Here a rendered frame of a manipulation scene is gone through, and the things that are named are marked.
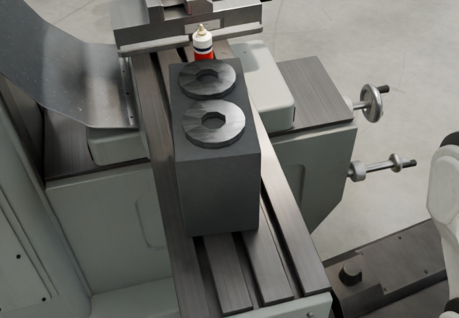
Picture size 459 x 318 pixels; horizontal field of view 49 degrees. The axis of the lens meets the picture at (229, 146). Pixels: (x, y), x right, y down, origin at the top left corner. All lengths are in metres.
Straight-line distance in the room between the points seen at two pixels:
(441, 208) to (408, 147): 1.43
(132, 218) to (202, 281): 0.61
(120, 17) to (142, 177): 0.38
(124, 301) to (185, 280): 0.86
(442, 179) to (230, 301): 0.40
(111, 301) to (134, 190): 0.48
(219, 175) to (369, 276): 0.59
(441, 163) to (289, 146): 0.50
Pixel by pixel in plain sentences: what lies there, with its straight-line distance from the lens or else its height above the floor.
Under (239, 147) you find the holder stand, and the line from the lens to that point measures 0.70.
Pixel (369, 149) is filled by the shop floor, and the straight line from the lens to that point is 2.31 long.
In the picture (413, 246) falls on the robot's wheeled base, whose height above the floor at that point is 0.59.
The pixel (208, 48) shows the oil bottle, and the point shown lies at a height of 1.01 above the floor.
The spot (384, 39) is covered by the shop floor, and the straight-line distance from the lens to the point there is 2.97.
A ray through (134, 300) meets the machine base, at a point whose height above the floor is 0.20.
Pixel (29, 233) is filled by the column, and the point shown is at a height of 0.64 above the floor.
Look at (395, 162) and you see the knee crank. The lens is 1.53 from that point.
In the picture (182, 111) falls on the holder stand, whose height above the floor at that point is 1.13.
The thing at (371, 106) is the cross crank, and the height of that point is 0.65.
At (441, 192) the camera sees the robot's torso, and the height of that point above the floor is 0.96.
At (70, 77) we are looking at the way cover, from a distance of 1.20.
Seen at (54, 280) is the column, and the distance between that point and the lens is 1.47.
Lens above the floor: 1.64
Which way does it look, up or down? 47 degrees down
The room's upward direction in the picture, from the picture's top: 2 degrees counter-clockwise
